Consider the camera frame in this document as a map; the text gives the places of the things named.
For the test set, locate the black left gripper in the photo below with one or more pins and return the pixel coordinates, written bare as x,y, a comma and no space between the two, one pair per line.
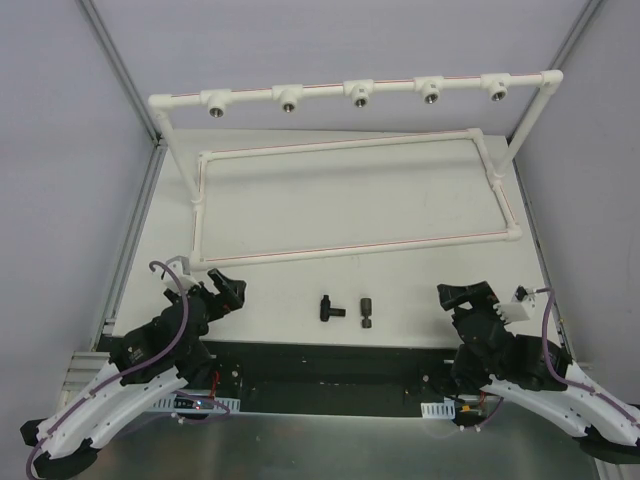
213,295

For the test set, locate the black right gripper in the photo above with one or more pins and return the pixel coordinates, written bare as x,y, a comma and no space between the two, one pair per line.
470,306

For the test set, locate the black L-shaped faucet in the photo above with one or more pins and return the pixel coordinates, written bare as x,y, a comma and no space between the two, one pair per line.
327,311

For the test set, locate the black faucet valve handle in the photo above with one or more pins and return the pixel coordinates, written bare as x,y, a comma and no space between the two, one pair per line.
366,312

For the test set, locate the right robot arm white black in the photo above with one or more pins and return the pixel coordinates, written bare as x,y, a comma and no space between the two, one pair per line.
505,351

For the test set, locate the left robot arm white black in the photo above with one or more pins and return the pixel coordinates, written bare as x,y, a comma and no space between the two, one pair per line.
149,363

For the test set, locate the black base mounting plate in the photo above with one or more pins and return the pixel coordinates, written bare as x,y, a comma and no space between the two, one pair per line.
329,379

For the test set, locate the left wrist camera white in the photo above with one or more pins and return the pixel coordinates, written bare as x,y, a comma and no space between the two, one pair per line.
180,266

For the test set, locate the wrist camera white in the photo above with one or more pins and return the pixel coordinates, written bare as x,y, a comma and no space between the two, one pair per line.
520,308
180,266

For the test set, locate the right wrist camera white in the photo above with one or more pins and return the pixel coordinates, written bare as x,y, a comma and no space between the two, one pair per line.
520,308

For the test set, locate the right white cable duct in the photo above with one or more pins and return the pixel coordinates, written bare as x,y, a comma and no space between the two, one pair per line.
444,410

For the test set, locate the white cable duct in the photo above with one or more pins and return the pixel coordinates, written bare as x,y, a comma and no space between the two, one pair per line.
444,410
181,404

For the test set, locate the left white cable duct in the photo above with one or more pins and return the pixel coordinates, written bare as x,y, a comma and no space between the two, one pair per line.
181,404

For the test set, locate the left aluminium frame post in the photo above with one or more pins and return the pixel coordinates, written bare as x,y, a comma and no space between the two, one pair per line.
127,247

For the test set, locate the aluminium frame post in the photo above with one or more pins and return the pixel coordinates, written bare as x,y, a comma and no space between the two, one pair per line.
583,22
127,247

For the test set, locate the white PVC pipe frame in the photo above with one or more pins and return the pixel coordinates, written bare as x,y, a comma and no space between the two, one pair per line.
288,97

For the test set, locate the right aluminium frame post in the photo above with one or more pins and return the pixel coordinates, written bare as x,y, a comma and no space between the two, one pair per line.
583,22

